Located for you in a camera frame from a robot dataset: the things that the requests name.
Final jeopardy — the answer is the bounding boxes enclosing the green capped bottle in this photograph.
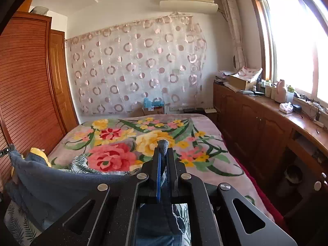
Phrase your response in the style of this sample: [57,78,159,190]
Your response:
[286,85,295,104]

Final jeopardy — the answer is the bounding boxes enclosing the round basin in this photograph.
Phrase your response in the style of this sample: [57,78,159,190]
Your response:
[284,165,303,184]

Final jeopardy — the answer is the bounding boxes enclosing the slatted wooden wardrobe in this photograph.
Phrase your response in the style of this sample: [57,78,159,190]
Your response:
[0,11,67,185]

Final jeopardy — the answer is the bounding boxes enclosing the pale floral window curtain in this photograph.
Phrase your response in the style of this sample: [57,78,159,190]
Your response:
[219,0,248,69]

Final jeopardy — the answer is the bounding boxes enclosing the yellow plush toy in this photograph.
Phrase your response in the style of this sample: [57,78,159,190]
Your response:
[29,147,52,168]

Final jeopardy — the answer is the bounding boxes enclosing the brown cardboard box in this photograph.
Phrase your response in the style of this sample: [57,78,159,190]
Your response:
[228,74,257,91]

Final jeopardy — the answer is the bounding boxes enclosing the wall air conditioner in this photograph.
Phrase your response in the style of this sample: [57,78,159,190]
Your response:
[159,0,219,14]

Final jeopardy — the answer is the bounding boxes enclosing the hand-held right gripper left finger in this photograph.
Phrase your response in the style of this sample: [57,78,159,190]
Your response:
[31,146,164,246]

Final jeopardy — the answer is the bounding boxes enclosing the long wooden cabinet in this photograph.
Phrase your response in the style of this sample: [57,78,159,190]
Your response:
[213,82,328,226]

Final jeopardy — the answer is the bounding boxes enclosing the small cardboard box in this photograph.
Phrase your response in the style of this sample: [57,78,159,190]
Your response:
[142,106,164,116]

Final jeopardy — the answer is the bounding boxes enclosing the black cable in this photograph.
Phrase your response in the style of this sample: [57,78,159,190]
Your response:
[309,102,321,121]

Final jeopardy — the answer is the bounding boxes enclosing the pink floral cloth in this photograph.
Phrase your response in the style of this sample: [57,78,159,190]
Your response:
[236,66,263,81]

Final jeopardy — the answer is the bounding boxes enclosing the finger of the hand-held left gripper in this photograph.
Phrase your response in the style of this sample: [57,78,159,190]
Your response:
[0,145,15,158]

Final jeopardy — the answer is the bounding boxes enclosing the red bed skirt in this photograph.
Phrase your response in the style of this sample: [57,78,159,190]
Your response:
[222,133,285,223]

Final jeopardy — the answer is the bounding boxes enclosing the plain wooden wardrobe door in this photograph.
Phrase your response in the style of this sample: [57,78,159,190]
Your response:
[49,29,79,135]

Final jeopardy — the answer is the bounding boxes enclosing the pile of papers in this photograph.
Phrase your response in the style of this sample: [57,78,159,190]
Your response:
[215,70,231,84]

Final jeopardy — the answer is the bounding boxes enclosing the blue denim pants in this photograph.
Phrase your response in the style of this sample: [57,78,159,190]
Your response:
[5,139,191,246]

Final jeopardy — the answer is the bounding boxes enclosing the sheer circle pattern curtain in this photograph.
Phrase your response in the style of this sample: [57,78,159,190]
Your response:
[65,11,208,116]

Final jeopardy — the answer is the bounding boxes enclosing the wooden framed window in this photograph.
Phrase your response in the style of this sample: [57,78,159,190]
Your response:
[246,0,328,108]

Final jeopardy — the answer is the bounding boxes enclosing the grey box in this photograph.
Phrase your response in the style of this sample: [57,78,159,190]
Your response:
[29,6,49,15]

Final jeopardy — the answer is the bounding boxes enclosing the small blue plush toy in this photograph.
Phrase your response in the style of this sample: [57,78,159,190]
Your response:
[143,98,164,108]

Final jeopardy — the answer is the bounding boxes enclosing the tissue pack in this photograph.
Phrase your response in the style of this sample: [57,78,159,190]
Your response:
[279,102,294,114]

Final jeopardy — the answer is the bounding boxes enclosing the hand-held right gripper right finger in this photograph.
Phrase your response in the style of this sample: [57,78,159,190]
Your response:
[166,149,298,246]

